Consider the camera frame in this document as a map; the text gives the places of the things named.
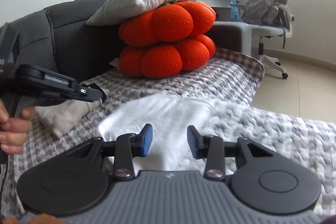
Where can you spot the blue patterned cloth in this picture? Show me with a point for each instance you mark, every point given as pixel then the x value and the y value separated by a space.
pixel 235 10

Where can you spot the beige garment with black trim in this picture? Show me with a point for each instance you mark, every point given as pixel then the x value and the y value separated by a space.
pixel 63 116

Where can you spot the white desk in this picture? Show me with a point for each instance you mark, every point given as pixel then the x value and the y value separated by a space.
pixel 218 1

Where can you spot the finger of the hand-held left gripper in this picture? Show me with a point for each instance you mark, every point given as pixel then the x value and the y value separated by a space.
pixel 60 79

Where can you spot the grey backpack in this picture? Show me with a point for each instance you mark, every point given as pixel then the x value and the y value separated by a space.
pixel 260 6

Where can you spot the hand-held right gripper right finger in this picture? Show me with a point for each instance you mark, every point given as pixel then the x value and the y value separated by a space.
pixel 194 142

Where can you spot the grey checked quilted blanket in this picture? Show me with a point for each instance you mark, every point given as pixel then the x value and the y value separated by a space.
pixel 262 129

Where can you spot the dark grey sofa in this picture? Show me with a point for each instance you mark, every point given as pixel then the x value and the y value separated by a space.
pixel 73 29

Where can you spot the orange pumpkin cushion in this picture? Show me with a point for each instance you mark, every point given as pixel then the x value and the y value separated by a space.
pixel 170 22
pixel 157 61

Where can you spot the white office chair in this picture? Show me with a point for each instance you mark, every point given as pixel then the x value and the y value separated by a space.
pixel 265 31

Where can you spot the white pants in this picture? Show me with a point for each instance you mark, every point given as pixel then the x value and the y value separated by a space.
pixel 162 113

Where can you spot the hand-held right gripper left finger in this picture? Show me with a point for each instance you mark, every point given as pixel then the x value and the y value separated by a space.
pixel 146 141

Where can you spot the person's left hand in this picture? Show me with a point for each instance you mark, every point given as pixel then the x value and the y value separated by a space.
pixel 13 137

